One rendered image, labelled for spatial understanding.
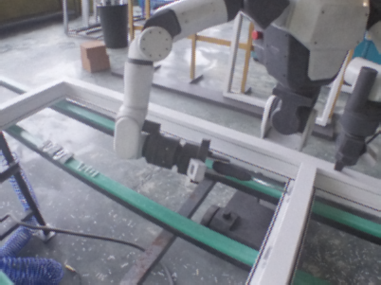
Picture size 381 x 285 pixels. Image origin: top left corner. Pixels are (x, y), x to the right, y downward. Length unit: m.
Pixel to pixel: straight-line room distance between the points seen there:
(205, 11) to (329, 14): 0.31
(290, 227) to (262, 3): 0.51
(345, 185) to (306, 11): 0.46
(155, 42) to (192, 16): 0.11
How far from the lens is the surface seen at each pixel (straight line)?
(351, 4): 0.79
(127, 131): 0.64
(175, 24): 0.61
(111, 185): 0.73
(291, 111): 0.88
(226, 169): 0.67
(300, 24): 0.72
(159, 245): 0.64
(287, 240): 0.56
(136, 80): 0.63
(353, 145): 0.68
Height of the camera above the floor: 1.38
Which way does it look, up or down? 35 degrees down
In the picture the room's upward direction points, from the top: 3 degrees clockwise
